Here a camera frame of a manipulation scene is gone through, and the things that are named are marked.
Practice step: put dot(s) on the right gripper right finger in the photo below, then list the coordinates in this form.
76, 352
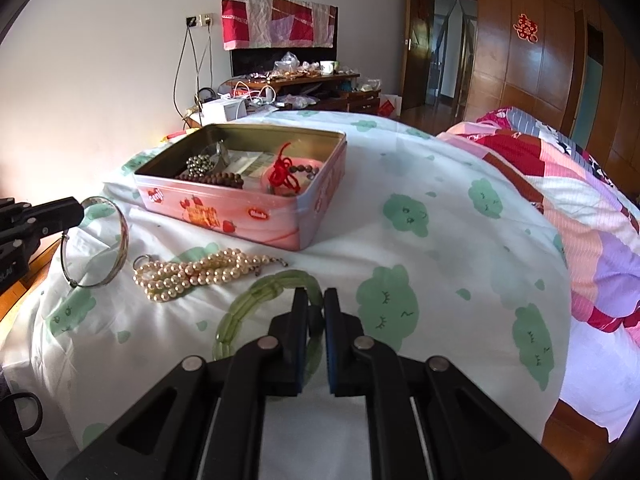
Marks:
426, 419

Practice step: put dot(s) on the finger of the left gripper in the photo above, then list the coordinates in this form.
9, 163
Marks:
55, 217

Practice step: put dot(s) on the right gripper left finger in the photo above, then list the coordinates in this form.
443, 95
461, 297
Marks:
204, 420

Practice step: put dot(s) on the silver metal bangle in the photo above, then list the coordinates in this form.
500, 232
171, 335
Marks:
120, 244

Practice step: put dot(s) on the green jade bangle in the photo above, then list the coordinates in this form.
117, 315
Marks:
250, 304

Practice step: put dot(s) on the dark bead bracelet red tassel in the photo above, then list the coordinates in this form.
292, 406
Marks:
287, 177

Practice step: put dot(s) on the white green cloud bedsheet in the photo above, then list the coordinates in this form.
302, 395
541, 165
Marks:
435, 251

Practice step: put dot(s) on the printed paper leaflet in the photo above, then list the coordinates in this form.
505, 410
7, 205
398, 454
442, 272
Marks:
249, 164

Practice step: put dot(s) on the white box device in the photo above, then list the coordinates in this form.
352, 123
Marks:
220, 111

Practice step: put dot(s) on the pink metal tin box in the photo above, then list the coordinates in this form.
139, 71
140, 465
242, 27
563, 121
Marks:
187, 182

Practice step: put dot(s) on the black television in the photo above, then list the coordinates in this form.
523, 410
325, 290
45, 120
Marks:
245, 62

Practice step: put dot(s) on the pink red patchwork quilt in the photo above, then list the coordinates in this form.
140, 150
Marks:
599, 238

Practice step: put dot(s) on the wooden TV cabinet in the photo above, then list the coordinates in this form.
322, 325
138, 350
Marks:
339, 92

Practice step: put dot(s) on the brown wooden door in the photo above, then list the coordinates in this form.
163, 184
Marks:
418, 53

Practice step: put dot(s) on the brown wooden wardrobe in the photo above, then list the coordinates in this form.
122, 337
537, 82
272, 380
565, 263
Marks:
537, 77

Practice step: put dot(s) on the red double happiness sticker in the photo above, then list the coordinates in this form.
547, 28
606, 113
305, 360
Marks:
526, 29

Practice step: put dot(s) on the wall power socket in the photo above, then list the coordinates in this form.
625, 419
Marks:
199, 20

